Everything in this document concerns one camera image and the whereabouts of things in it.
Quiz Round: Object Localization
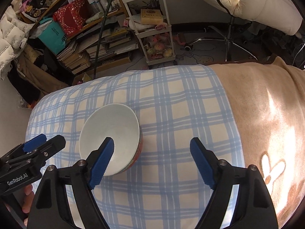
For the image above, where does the red patterned bag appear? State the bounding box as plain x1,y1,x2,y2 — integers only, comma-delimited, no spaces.
53,0,90,38

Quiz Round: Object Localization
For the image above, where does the teal paper bag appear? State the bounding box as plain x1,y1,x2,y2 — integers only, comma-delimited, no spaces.
38,18,67,55

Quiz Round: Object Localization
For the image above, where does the beige flower blanket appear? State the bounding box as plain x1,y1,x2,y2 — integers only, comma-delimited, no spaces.
211,57,304,227

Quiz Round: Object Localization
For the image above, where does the dark green pole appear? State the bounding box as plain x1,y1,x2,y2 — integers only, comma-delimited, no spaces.
93,0,113,79

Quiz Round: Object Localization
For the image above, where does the white puffer jacket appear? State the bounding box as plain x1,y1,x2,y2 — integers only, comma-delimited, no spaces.
0,6,34,80

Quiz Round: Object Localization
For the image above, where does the blue plaid tablecloth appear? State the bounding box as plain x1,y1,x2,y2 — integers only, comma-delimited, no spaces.
25,65,245,228

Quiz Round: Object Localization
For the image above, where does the cream padded chair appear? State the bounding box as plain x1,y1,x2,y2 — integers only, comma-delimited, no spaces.
204,0,303,35

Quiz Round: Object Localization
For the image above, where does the large red patterned bowl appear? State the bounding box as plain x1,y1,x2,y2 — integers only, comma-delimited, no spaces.
79,103,143,176

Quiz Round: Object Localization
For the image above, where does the white rolling cart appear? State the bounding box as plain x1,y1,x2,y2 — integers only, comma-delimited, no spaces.
121,0,177,68

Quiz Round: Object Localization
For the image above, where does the left hand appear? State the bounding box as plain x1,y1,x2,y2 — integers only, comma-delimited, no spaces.
5,184,35,225

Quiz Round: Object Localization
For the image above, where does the yellow box on cart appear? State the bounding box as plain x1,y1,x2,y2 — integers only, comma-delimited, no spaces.
141,9,163,25

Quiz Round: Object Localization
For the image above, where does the wooden bookshelf with books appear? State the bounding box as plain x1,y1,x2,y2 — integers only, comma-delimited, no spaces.
30,0,139,75

